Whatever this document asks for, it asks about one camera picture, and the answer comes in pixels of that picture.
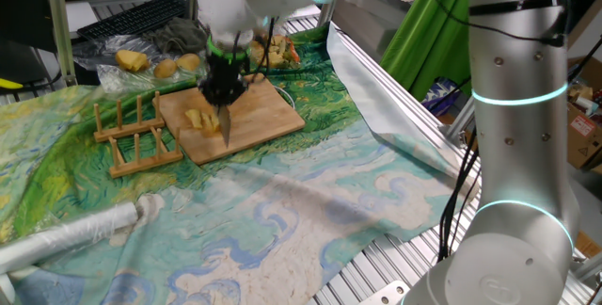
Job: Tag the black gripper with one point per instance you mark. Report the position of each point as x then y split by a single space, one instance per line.
228 67

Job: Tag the steel cleaver knife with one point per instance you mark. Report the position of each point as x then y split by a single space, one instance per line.
225 123

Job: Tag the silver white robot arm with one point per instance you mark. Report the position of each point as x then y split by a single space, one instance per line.
517 154

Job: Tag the wooden cutting board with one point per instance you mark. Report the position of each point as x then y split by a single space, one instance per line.
263 114

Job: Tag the whole brown potato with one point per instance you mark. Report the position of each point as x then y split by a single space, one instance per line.
188 62
165 68

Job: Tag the bag of chopped potato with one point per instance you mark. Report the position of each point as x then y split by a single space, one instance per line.
280 51

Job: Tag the grey green rag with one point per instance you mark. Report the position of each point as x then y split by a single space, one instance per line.
179 34

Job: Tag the peeled cut yellow potato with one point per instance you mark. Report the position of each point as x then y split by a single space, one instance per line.
131 60

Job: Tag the clear plastic bag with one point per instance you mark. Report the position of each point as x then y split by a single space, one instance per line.
117 84

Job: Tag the wooden peg rack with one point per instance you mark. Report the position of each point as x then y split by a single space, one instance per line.
136 166

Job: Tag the black keyboard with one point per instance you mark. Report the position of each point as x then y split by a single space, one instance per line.
136 15

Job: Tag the painted landscape tablecloth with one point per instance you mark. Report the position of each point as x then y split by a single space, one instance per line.
282 229

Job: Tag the white paper sheet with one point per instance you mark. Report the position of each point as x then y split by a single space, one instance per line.
80 15

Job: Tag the grey metal box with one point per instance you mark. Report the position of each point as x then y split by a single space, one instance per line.
371 18

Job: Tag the green curtain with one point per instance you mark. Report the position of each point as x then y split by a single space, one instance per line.
423 36

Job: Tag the clear plastic wrap roll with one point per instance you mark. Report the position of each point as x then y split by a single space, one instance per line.
70 236

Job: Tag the yellow object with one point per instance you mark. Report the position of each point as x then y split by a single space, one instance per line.
9 84

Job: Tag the blue patterned bag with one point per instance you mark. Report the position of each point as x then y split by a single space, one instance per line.
439 95

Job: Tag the black monitor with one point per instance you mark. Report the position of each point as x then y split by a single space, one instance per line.
23 8

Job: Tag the aluminium corner plate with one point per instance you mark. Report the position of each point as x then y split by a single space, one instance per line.
385 293

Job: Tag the black tripod stand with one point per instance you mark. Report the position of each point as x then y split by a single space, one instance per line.
585 58

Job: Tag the cardboard box red label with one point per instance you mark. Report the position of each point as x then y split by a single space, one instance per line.
585 140

